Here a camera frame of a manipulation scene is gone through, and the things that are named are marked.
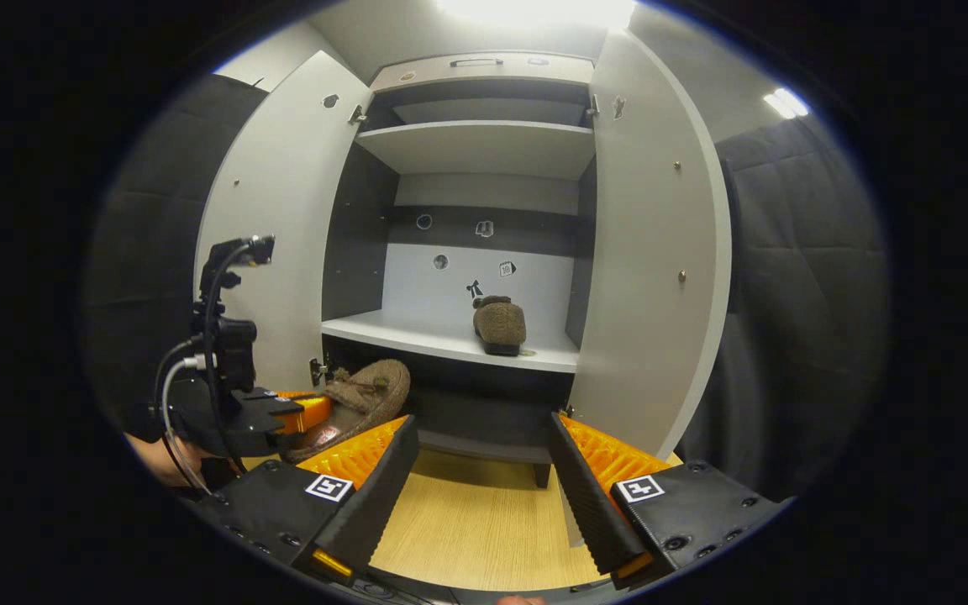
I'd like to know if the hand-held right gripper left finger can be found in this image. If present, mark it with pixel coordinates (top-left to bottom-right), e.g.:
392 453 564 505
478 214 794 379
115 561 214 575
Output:
203 413 419 589

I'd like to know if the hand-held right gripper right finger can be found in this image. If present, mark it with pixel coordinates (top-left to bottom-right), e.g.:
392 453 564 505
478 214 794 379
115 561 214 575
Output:
547 412 787 591

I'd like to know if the brown fuzzy shoe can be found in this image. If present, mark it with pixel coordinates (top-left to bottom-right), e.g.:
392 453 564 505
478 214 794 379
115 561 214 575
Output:
287 360 412 463
472 295 528 357

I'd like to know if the grey cabinet door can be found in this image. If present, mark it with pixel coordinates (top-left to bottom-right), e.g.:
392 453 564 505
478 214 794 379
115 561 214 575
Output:
196 50 374 396
564 29 733 547

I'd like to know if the grey cabinet drawer front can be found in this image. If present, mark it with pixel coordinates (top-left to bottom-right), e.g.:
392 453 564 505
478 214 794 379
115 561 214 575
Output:
371 52 596 92

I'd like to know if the black backdrop cloth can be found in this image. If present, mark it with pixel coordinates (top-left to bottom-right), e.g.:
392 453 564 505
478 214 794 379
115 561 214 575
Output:
81 74 892 503

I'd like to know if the small ceiling light panel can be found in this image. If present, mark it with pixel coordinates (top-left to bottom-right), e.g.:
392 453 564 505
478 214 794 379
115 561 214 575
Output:
763 87 810 120

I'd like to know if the large ceiling light panel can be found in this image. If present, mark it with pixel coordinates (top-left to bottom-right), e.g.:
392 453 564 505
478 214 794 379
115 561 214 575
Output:
438 0 636 30

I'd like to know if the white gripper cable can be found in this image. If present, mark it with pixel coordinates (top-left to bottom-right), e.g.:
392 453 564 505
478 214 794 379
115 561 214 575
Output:
160 357 209 495

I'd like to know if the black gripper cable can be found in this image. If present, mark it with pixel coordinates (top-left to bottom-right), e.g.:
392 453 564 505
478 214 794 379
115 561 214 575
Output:
201 242 251 476

